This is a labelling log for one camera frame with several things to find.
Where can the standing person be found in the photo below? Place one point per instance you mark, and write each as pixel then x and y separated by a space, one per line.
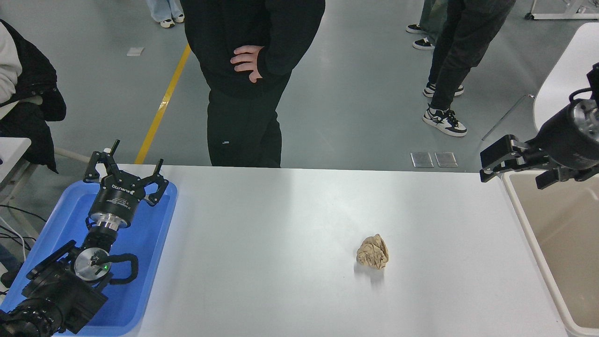
pixel 243 131

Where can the tan paper ball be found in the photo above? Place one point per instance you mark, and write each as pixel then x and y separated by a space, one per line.
pixel 373 252

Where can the white metal frame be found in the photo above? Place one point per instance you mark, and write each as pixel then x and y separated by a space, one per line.
pixel 561 15

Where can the blue plastic tray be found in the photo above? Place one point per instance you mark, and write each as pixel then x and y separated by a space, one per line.
pixel 149 234

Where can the white chair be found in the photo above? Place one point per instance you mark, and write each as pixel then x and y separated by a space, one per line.
pixel 566 70

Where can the large pale bin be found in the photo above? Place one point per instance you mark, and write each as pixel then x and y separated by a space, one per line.
pixel 561 243

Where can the seated person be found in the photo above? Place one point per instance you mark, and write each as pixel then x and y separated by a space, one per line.
pixel 28 93

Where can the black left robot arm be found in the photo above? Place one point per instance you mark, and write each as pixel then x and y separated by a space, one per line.
pixel 56 290

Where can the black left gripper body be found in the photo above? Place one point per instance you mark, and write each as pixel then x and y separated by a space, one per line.
pixel 116 199

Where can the metal floor plate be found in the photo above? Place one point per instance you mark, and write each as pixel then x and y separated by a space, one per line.
pixel 422 159
pixel 446 159

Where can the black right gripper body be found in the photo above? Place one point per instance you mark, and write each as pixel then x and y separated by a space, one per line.
pixel 566 145

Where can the person's left hand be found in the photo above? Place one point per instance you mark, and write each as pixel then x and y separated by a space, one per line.
pixel 248 61

